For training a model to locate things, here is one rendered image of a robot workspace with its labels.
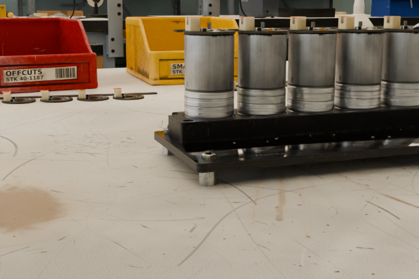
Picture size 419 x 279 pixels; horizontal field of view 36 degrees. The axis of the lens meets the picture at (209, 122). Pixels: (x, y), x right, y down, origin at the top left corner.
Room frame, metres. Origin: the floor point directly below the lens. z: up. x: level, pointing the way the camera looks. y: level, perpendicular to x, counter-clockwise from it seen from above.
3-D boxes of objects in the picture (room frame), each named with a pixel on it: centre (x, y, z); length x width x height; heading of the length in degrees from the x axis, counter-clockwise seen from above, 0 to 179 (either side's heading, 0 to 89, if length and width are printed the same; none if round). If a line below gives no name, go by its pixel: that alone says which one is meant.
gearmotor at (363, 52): (0.34, -0.08, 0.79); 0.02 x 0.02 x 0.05
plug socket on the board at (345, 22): (0.34, -0.07, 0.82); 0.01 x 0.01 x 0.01; 20
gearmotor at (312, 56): (0.33, -0.05, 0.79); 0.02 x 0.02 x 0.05
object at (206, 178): (0.32, -0.06, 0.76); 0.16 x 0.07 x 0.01; 110
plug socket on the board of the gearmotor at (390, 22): (0.35, -0.10, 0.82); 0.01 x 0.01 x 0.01; 20
